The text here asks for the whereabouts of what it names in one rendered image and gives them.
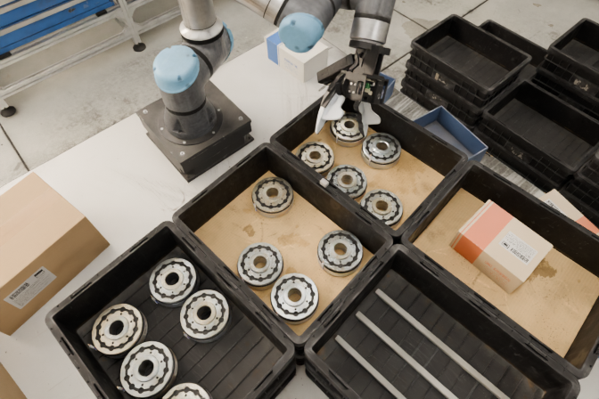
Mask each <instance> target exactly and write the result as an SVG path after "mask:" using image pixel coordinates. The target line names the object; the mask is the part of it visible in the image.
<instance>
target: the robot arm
mask: <svg viewBox="0 0 599 399"><path fill-rule="evenodd" d="M177 1H178V4H179V8H180V12H181V14H182V18H183V21H182V22H181V24H180V27H179V29H180V33H181V37H182V39H183V42H182V44H181V45H172V46H171V48H168V47H167V48H165V49H164V50H162V51H161V52H160V53H159V54H158V55H157V57H156V58H155V60H154V63H153V73H154V78H155V82H156V84H157V86H158V87H159V89H160V94H161V97H162V100H163V102H164V104H165V111H164V123H165V126H166V128H167V130H168V132H169V133H170V134H172V135H173V136H175V137H177V138H180V139H185V140H191V139H196V138H199V137H202V136H204V135H205V134H207V133H208V132H209V131H211V129H212V128H213V127H214V125H215V124H216V121H217V115H216V111H215V109H214V107H213V105H212V104H211V102H210V101H209V100H208V98H207V97H206V94H205V90H204V86H205V85H206V84H207V82H208V81H209V79H210V78H211V77H212V76H213V75H214V73H215V72H216V71H217V69H218V68H219V67H220V66H221V64H222V63H223V62H224V61H225V60H226V59H227V58H228V57H229V55H230V53H231V51H232V50H233V48H234V37H233V34H232V31H231V30H230V29H229V28H227V25H226V24H225V23H224V22H223V21H222V20H221V19H220V18H219V17H218V16H217V15H216V14H215V10H214V5H213V1H212V0H177ZM236 1H237V2H239V3H240V4H242V5H244V6H246V7H247V8H249V9H250V10H252V11H253V12H255V13H256V14H258V15H259V16H261V17H262V18H264V19H265V20H268V21H269V22H271V23H272V24H274V25H275V26H277V27H278V28H279V30H278V34H279V37H280V40H281V42H283V43H284V45H285V47H286V48H288V49H289V50H291V51H293V52H295V53H306V52H308V51H310V50H311V49H312V48H313V47H314V46H315V45H316V43H317V42H318V41H319V40H320V39H321V38H322V36H323V34H324V32H325V30H326V29H327V27H328V25H329V24H330V22H331V21H332V19H333V17H334V16H335V14H336V13H337V11H338V10H339V9H345V10H351V11H353V10H355V14H354V19H353V22H352V27H351V31H350V35H349V37H350V38H351V39H352V40H349V47H352V48H355V49H356V53H355V54H353V53H350V54H348V55H347V56H345V57H343V58H341V59H340V60H338V61H336V62H335V63H333V64H331V65H329V66H328V67H326V68H324V69H322V70H320V71H318V72H317V73H316V74H317V82H318V83H319V84H324V85H325V86H328V88H327V89H326V91H325V93H324V98H323V100H322V102H321V104H320V106H321V107H320V110H319V112H318V116H317V121H316V134H319V132H320V131H321V130H322V128H323V127H324V123H325V121H326V120H338V119H340V118H341V117H342V116H343V114H344V111H343V110H342V108H341V105H342V104H343V103H344V101H345V99H346V98H349V99H350V100H351V101H355V104H354V110H355V112H356V113H357V122H358V130H359V132H360V133H361V135H362V136H363V137H366V133H367V129H368V125H374V124H380V123H381V119H380V117H379V116H378V115H377V114H376V113H374V112H373V111H372V108H371V104H383V103H384V99H385V94H386V91H387V87H388V83H389V79H385V78H384V77H383V76H380V72H381V67H382V61H383V57H384V55H388V56H390V50H391V49H389V48H384V46H382V45H385V44H386V40H387V35H388V32H389V28H390V22H391V17H392V13H393V10H394V6H395V3H396V0H236ZM383 86H385V89H384V93H383V97H382V99H381V96H382V89H383ZM370 103H371V104H370Z"/></svg>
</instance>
